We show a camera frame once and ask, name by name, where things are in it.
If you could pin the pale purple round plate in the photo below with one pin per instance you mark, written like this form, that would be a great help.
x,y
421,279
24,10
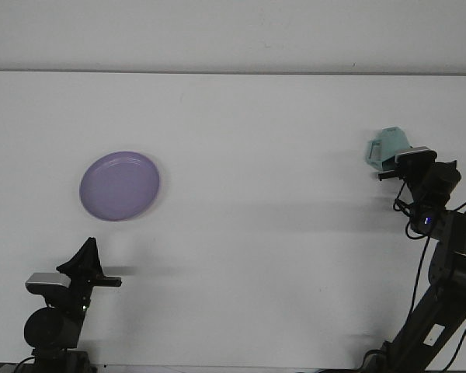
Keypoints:
x,y
120,186

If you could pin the pale blue faceted cup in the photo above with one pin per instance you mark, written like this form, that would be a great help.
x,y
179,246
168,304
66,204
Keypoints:
x,y
388,143

